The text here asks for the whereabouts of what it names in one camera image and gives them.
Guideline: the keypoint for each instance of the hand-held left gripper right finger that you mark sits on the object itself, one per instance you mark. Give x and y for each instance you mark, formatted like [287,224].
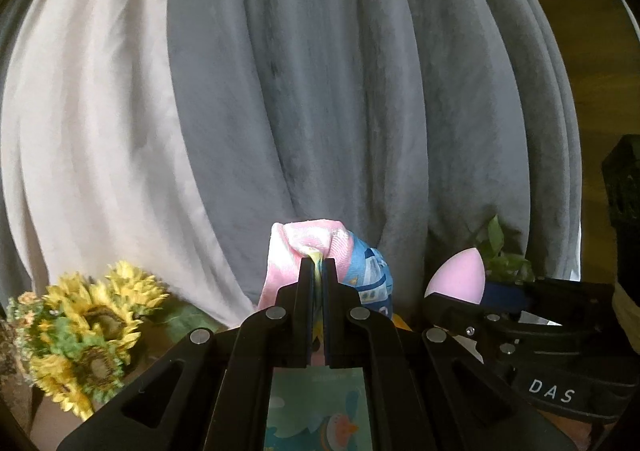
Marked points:
[331,311]

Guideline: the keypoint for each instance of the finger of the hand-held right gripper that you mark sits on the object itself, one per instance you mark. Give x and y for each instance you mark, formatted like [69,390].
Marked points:
[507,295]
[465,323]

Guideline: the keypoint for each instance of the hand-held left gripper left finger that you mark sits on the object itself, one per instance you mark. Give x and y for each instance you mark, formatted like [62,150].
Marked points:
[306,311]

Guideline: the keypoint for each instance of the pink makeup sponge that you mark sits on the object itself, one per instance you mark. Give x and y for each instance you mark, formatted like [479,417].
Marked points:
[457,278]

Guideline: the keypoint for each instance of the pastel printed cloth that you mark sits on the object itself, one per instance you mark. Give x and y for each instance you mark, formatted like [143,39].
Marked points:
[345,251]

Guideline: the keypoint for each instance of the green potted plant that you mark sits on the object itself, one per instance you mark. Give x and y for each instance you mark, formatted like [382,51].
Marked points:
[505,263]

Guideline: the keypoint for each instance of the black crate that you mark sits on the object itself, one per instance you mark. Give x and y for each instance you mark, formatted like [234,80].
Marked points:
[624,181]

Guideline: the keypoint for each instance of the grey curtain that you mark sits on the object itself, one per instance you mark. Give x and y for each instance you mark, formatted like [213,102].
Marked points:
[350,96]

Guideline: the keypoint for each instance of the artificial sunflower bouquet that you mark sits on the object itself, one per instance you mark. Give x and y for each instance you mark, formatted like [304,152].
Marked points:
[85,331]

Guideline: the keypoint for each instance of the white curtain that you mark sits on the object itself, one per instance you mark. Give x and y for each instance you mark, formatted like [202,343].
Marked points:
[100,141]

